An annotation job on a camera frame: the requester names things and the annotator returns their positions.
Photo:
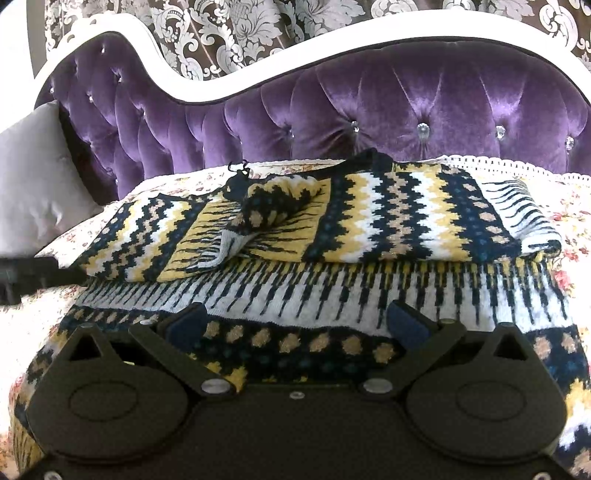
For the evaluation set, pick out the purple tufted headboard white frame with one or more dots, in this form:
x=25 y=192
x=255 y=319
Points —
x=392 y=92

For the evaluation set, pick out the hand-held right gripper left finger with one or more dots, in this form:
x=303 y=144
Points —
x=183 y=324

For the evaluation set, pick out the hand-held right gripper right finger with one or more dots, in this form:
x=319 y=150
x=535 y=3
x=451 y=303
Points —
x=407 y=324

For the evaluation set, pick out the floral quilted bedspread lace trim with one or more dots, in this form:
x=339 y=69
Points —
x=572 y=221

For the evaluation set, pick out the brown silver damask curtain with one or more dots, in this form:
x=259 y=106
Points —
x=221 y=27

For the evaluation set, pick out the grey satin pillow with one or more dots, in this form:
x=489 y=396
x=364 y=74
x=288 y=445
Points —
x=32 y=184

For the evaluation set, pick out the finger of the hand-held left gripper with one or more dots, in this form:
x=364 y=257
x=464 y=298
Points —
x=37 y=273

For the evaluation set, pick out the yellow navy white patterned sweater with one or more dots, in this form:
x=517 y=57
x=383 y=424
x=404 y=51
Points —
x=369 y=212

